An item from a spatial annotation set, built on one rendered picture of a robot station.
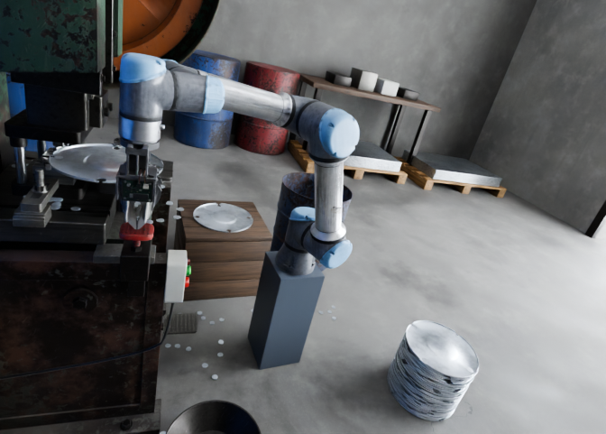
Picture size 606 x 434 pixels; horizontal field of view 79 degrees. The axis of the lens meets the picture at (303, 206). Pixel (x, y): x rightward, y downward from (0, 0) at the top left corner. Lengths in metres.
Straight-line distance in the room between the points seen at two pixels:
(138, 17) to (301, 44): 3.27
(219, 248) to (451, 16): 4.44
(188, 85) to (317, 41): 3.94
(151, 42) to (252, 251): 0.95
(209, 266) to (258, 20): 3.23
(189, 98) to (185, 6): 0.71
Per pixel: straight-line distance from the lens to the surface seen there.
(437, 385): 1.60
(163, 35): 1.45
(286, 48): 4.56
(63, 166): 1.17
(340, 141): 0.98
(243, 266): 1.81
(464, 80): 5.75
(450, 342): 1.72
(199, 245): 1.70
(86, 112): 1.10
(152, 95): 0.75
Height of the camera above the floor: 1.22
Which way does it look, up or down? 24 degrees down
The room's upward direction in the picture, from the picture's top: 14 degrees clockwise
